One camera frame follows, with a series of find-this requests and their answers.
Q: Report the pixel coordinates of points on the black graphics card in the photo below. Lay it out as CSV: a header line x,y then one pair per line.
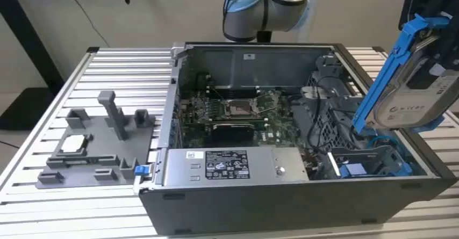
x,y
230,134

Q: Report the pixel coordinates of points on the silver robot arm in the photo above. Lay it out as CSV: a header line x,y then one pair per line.
x,y
246,21

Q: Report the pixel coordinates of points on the grey parts rack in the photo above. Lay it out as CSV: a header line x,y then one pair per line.
x,y
106,147

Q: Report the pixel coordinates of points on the green motherboard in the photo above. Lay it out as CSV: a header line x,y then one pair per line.
x,y
276,115

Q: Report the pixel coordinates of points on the CPU socket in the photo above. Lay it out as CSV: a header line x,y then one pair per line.
x,y
237,107

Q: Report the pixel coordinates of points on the silver power supply unit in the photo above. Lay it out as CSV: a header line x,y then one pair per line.
x,y
257,163

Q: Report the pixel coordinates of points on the blue case latch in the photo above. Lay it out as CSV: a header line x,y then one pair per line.
x,y
141,170

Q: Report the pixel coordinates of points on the hard disk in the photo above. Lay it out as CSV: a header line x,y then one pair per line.
x,y
404,107

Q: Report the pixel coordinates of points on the grey metal drive cage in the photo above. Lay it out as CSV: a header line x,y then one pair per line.
x,y
340,134

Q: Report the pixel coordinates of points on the silver CPU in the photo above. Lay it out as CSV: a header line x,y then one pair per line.
x,y
73,143

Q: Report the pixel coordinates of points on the black RAM stick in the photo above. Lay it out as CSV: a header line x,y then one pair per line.
x,y
236,120

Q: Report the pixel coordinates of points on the black open PC case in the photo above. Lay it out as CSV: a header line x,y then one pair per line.
x,y
250,209

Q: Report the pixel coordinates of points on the grey metal disk bay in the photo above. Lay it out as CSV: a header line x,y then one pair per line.
x,y
380,155

